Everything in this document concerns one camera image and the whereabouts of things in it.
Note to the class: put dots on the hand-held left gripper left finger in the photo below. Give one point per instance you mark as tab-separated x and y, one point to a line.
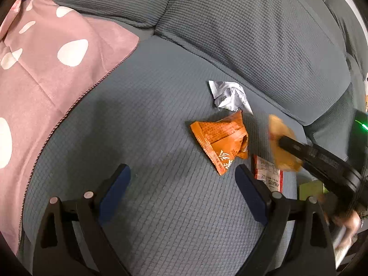
115	195

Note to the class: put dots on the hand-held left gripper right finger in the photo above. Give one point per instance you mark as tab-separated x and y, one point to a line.
250	192

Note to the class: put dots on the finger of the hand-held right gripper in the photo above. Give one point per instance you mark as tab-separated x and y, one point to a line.
316	158

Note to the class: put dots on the gold yellow snack packet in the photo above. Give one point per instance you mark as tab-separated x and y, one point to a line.
277	126

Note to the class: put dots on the orange snack packet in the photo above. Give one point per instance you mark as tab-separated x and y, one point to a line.
218	138

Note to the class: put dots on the person's right hand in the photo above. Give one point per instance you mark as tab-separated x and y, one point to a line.
349	221

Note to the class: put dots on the red white snack packet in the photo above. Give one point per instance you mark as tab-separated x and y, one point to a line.
268	172

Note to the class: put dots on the white silver snack packet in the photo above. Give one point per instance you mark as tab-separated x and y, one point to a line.
230	96

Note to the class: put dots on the pink white-spotted blanket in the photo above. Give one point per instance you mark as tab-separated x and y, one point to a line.
43	77

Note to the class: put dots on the grey sofa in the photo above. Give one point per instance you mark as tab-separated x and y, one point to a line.
230	34

